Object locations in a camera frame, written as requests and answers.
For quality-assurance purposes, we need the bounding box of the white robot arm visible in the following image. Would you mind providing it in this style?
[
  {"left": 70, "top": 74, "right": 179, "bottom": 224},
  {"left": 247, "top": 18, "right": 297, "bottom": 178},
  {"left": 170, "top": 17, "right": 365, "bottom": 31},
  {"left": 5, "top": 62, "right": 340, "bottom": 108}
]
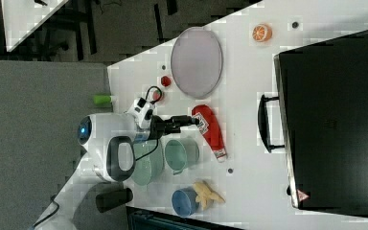
[{"left": 28, "top": 112, "right": 199, "bottom": 230}]

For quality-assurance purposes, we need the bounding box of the grey round plate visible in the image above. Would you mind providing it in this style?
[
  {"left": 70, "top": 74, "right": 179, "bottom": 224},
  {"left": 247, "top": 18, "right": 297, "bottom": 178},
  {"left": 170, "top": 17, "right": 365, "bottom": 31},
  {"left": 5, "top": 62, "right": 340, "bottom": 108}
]
[{"left": 171, "top": 27, "right": 223, "bottom": 99}]

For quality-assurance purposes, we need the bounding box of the black cylinder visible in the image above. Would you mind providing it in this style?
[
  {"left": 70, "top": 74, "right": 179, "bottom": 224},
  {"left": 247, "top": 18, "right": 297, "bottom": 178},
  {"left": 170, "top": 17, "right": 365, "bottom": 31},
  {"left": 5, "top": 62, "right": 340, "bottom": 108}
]
[{"left": 96, "top": 188, "right": 133, "bottom": 213}]

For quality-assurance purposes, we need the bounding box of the orange slice toy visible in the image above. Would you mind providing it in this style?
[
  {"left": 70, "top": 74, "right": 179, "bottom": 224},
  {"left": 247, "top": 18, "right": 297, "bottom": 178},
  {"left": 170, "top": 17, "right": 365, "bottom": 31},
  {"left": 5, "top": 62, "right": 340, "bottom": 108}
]
[{"left": 252, "top": 24, "right": 272, "bottom": 42}]

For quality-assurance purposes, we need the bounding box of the yellow plush toy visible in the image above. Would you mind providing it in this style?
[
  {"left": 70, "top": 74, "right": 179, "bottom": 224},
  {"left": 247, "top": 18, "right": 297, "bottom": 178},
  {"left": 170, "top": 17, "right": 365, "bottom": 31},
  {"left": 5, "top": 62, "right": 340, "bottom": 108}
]
[{"left": 193, "top": 182, "right": 225, "bottom": 210}]

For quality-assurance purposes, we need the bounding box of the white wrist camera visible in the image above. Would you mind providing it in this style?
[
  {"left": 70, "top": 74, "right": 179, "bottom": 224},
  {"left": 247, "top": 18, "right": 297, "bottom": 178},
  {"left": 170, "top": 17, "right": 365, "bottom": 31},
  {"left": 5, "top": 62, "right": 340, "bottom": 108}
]
[{"left": 127, "top": 97, "right": 155, "bottom": 129}]

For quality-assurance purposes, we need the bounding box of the red plush ketchup bottle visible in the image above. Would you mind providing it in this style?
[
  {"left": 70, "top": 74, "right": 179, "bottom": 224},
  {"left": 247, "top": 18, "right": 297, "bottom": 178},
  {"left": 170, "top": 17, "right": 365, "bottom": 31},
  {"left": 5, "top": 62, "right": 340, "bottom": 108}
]
[{"left": 192, "top": 104, "right": 227, "bottom": 163}]

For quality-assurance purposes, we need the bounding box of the green toy item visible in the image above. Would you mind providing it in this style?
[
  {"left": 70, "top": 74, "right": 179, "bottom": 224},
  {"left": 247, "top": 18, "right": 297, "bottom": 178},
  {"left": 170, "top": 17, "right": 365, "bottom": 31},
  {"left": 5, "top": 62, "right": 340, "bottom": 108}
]
[{"left": 93, "top": 95, "right": 112, "bottom": 104}]

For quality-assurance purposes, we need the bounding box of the black camera cable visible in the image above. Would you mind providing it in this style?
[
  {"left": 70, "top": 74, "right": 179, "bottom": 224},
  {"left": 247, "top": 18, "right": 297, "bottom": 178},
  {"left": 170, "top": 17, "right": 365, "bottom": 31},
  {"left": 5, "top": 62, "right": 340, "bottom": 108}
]
[{"left": 133, "top": 85, "right": 164, "bottom": 162}]

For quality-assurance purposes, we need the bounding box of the green cup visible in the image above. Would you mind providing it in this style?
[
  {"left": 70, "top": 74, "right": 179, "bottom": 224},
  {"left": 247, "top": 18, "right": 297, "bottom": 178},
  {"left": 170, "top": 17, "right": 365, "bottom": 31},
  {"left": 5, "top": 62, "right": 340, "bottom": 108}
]
[{"left": 165, "top": 137, "right": 199, "bottom": 175}]

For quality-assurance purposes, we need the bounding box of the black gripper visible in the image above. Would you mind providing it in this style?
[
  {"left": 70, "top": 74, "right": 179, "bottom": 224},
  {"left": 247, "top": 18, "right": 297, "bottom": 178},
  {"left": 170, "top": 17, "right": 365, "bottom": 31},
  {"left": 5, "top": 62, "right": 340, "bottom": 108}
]
[{"left": 149, "top": 115, "right": 199, "bottom": 140}]

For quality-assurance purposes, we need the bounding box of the green strainer bowl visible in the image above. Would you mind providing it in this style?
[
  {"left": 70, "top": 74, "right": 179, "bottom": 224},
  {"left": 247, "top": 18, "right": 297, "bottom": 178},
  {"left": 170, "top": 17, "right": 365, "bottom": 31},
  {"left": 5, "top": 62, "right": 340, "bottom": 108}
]
[{"left": 132, "top": 140, "right": 164, "bottom": 186}]

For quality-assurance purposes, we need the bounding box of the light red toy strawberry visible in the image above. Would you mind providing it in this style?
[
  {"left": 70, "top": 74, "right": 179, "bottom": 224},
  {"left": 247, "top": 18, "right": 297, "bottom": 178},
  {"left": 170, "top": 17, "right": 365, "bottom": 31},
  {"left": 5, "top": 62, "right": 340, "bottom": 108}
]
[{"left": 152, "top": 90, "right": 164, "bottom": 103}]

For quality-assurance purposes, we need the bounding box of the white background table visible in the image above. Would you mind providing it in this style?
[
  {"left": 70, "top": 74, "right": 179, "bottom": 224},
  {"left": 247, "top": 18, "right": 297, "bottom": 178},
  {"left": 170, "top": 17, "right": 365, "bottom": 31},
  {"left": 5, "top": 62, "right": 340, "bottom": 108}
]
[{"left": 0, "top": 0, "right": 70, "bottom": 52}]

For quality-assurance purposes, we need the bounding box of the blue cup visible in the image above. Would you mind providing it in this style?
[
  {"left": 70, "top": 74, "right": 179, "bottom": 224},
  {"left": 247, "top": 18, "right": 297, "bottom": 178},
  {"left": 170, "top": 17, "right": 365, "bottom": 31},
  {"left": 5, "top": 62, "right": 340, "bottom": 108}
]
[{"left": 172, "top": 187, "right": 199, "bottom": 218}]

